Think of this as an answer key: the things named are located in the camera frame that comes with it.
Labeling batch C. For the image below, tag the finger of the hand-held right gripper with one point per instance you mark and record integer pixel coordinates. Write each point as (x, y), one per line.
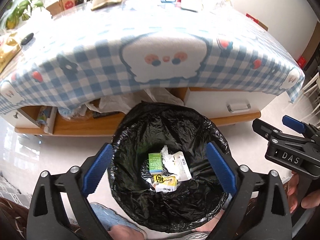
(261, 127)
(292, 123)

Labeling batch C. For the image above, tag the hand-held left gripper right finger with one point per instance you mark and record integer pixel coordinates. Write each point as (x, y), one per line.
(221, 167)

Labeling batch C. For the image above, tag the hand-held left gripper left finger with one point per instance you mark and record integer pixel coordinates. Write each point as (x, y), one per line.
(97, 170)

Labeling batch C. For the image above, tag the white medicine box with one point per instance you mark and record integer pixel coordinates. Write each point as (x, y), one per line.
(183, 167)

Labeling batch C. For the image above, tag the black-lined trash bin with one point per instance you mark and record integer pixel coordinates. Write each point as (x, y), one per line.
(140, 200)

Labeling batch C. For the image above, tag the white tissue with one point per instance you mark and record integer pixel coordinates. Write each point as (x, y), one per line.
(169, 161)

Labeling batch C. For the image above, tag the green medicine box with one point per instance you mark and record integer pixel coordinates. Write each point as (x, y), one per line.
(155, 163)

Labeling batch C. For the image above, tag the yellow snack packet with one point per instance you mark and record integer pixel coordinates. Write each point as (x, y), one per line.
(165, 183)

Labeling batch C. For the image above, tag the person's right hand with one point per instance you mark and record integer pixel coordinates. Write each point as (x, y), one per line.
(293, 190)

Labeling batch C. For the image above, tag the white rack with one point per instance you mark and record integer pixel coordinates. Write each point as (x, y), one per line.
(312, 92)

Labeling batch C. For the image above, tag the white table drawer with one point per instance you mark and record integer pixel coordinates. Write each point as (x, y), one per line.
(212, 102)

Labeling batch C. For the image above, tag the person's left leg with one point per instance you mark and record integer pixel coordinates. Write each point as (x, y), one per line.
(117, 222)

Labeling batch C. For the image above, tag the person's leg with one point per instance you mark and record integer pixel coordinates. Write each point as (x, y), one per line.
(117, 222)
(205, 231)

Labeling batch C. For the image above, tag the small red box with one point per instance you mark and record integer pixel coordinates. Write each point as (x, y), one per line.
(301, 62)

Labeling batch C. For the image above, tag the person's right leg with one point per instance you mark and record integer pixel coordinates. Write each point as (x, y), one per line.
(205, 231)

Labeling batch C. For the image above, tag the crumpled plastic bags under table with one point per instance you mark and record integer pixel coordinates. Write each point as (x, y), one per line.
(112, 102)

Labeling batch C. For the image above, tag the colourful long box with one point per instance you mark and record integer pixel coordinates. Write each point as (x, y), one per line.
(46, 118)

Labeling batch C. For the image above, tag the grey patterned rug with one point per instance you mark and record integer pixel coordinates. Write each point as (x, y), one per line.
(12, 187)

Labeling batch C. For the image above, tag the brown patterned blanket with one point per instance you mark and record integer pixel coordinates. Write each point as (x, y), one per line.
(12, 220)

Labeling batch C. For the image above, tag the red colourful cardboard box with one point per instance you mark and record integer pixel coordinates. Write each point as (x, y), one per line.
(257, 22)

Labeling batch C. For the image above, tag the blue checked printed tablecloth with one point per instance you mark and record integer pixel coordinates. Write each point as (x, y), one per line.
(100, 55)

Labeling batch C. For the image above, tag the dark grey computer mouse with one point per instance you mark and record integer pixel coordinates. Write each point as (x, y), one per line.
(27, 38)

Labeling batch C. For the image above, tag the plain brown cardboard box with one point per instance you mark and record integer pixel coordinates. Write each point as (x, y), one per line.
(53, 8)

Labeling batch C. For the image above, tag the brown red-printed paper bag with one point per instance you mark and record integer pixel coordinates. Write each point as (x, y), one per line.
(68, 2)

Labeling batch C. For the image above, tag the large pothos plant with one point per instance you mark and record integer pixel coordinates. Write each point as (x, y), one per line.
(20, 7)

